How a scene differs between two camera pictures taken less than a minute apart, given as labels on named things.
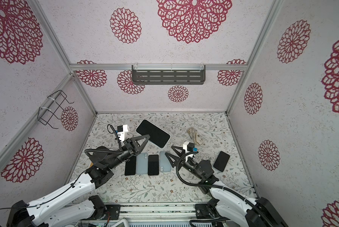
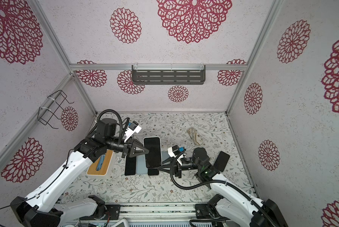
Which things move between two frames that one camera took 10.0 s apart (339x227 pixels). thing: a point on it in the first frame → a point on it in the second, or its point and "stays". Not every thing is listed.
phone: (130, 166) stays
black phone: (158, 136) → (154, 159)
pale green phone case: (142, 163) stays
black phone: (221, 161) stays
